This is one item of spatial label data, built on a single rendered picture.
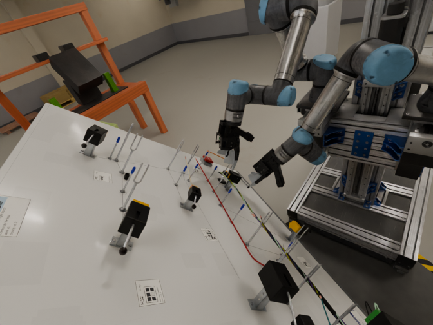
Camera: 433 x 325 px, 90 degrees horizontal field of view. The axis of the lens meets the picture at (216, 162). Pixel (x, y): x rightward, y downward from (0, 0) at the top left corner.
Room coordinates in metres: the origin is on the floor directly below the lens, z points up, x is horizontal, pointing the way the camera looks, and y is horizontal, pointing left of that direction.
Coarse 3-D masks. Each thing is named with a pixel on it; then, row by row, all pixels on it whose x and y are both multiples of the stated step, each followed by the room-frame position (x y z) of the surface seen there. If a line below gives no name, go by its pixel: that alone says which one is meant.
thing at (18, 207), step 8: (0, 200) 0.35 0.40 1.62; (8, 200) 0.36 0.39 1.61; (16, 200) 0.36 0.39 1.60; (24, 200) 0.37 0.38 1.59; (0, 208) 0.33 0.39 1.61; (8, 208) 0.33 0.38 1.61; (16, 208) 0.34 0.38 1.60; (24, 208) 0.34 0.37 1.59; (0, 216) 0.31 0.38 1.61; (8, 216) 0.32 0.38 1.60; (16, 216) 0.32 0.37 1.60; (24, 216) 0.32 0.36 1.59; (0, 224) 0.30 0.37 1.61; (8, 224) 0.30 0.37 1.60; (16, 224) 0.30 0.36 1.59; (0, 232) 0.28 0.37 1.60; (8, 232) 0.28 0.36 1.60; (16, 232) 0.28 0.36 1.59
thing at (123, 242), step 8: (128, 208) 0.32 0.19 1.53; (136, 208) 0.32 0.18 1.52; (144, 208) 0.33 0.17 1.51; (128, 216) 0.29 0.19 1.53; (136, 216) 0.30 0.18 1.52; (144, 216) 0.30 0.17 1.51; (120, 224) 0.29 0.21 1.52; (128, 224) 0.29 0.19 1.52; (136, 224) 0.29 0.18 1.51; (144, 224) 0.28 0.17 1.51; (120, 232) 0.28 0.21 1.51; (128, 232) 0.28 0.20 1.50; (136, 232) 0.28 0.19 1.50; (112, 240) 0.30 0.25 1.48; (120, 240) 0.29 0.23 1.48; (128, 240) 0.25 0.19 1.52; (120, 248) 0.24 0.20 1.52; (128, 248) 0.29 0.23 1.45
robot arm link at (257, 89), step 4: (252, 84) 0.88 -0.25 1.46; (256, 84) 0.88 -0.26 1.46; (252, 88) 0.82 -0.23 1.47; (256, 88) 0.82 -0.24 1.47; (260, 88) 0.80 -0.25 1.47; (252, 92) 0.81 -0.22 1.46; (256, 92) 0.80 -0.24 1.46; (260, 92) 0.79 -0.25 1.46; (252, 96) 0.80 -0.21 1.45; (256, 96) 0.80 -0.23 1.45; (260, 96) 0.78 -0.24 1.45; (252, 100) 0.80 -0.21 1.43; (256, 100) 0.80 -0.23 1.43; (260, 100) 0.78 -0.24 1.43
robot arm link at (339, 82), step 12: (348, 48) 0.79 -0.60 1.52; (348, 60) 0.75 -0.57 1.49; (336, 72) 0.79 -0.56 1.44; (348, 72) 0.75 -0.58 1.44; (336, 84) 0.77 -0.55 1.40; (348, 84) 0.76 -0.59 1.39; (324, 96) 0.79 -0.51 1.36; (336, 96) 0.76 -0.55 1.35; (312, 108) 0.82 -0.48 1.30; (324, 108) 0.77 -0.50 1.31; (312, 120) 0.79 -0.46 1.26; (312, 132) 0.78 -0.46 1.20
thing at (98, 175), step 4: (96, 172) 0.54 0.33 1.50; (100, 172) 0.55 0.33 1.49; (104, 172) 0.55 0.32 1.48; (96, 176) 0.52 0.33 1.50; (100, 176) 0.53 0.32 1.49; (104, 176) 0.53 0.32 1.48; (108, 176) 0.54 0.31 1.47; (100, 180) 0.51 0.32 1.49; (104, 180) 0.51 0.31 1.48; (108, 180) 0.52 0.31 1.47
